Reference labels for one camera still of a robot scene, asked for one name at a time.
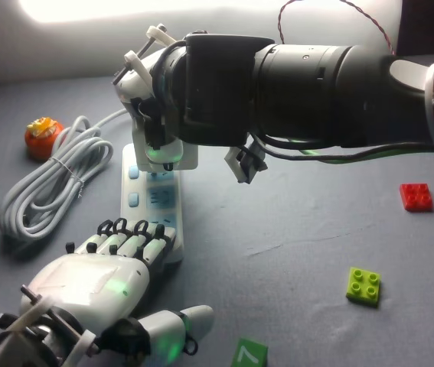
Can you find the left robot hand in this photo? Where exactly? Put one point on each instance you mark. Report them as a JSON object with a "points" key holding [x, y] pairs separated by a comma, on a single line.
{"points": [[86, 283]]}

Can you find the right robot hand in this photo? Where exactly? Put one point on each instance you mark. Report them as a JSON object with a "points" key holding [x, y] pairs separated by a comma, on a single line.
{"points": [[132, 84]]}

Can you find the white power strip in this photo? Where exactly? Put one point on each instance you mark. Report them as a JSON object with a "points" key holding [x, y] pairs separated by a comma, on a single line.
{"points": [[128, 218]]}

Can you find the white power adapter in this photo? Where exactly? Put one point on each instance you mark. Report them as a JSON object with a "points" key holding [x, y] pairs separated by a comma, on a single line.
{"points": [[190, 156]]}

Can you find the orange toy fruit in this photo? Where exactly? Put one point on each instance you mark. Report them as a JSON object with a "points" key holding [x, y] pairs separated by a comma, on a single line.
{"points": [[40, 143]]}

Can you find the green number cube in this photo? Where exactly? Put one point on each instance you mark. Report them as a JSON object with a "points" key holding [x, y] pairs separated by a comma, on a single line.
{"points": [[256, 349]]}

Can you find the grey table cloth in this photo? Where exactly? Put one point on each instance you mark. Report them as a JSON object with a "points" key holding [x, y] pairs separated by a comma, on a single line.
{"points": [[278, 248]]}

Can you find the lime green toy brick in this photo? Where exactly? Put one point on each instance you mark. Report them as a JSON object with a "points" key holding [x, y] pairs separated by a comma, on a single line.
{"points": [[363, 288]]}

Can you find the red toy brick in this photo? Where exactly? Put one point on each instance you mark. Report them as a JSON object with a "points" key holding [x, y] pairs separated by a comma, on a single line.
{"points": [[416, 199]]}

